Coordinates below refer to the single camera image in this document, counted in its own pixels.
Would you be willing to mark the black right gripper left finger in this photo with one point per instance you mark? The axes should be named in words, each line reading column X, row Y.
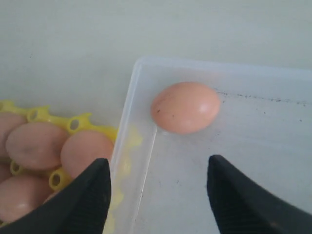
column 80, row 208

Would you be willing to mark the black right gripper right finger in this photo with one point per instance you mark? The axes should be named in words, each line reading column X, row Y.
column 240, row 206

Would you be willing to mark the yellow plastic egg tray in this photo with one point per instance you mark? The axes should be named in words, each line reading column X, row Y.
column 73, row 126

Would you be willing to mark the brown egg placed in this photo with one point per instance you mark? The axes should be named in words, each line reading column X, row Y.
column 8, row 122
column 36, row 145

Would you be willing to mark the clear plastic container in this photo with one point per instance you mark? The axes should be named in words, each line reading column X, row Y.
column 249, row 172

